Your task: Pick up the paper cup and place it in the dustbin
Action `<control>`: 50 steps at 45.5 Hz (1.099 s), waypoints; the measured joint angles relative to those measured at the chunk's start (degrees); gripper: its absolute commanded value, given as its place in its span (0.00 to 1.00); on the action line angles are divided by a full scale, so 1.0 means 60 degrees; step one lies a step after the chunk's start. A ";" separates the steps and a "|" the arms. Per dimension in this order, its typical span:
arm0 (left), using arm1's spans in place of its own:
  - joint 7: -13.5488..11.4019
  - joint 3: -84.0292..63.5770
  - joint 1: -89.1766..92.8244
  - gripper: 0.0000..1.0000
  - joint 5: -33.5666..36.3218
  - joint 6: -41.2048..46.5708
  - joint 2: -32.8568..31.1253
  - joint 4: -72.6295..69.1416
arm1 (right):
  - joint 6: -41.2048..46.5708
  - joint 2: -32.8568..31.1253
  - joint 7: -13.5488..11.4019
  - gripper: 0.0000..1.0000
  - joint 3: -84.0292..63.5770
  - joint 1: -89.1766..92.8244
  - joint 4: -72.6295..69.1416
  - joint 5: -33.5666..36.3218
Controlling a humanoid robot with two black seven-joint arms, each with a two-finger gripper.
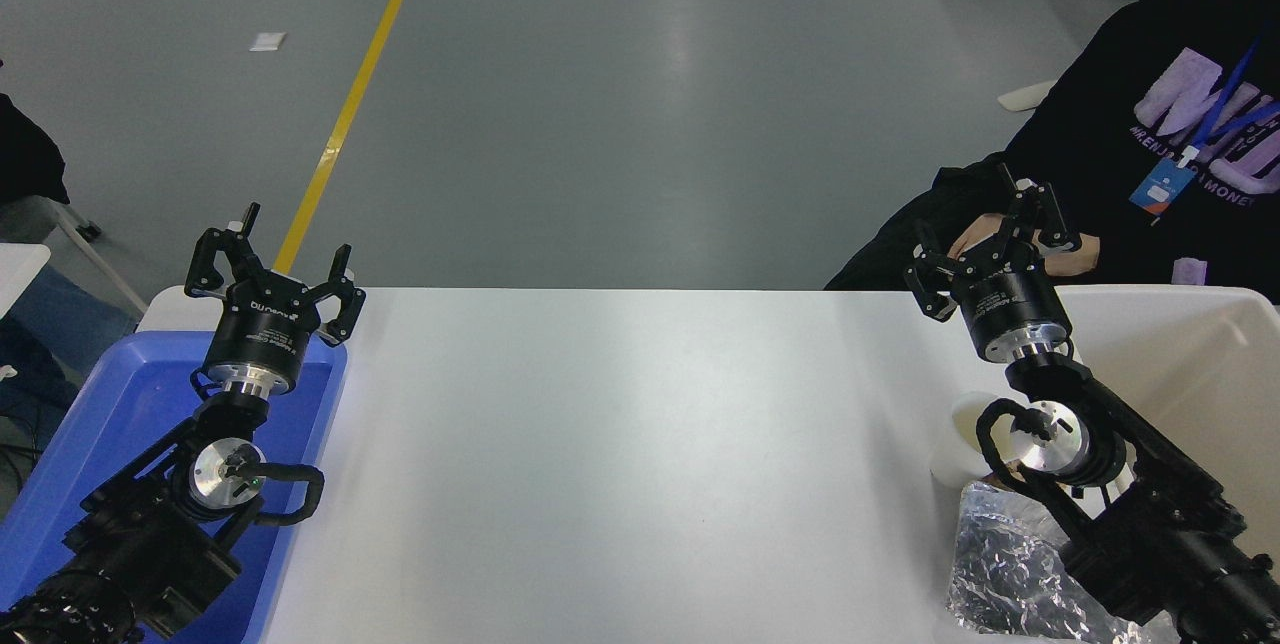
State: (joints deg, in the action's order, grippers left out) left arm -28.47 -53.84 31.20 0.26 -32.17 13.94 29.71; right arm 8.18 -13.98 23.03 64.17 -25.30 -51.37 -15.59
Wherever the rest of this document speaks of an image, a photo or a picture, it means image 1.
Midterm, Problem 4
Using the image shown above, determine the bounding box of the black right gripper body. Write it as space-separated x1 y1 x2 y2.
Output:
955 264 1073 358

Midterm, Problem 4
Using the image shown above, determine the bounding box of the seated person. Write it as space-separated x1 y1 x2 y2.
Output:
825 0 1280 305

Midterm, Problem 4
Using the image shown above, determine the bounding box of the white flat floor object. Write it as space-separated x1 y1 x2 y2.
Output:
998 79 1058 112

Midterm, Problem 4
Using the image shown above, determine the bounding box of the blue lanyard with badge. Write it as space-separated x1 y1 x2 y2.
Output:
1130 34 1280 217

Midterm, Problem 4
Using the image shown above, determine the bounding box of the person at table edge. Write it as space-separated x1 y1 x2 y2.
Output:
0 89 71 206

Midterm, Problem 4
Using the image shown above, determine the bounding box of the white metal frame leg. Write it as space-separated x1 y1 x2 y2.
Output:
38 196 151 315

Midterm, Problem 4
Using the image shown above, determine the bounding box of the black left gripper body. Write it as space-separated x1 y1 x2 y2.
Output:
205 271 324 382

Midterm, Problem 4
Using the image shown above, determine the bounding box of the small white side table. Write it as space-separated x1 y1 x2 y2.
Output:
0 242 52 317

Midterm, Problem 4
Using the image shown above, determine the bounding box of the white paper cup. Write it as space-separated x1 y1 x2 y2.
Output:
930 391 1013 491

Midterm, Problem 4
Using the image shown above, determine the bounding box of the large pale plastic bin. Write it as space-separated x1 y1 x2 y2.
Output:
1055 284 1280 625

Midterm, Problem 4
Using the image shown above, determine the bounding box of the person's hand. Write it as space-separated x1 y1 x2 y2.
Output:
948 214 1002 260
1036 234 1102 281

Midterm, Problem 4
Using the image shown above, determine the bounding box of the blue plastic tray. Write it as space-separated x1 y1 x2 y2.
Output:
0 329 349 644

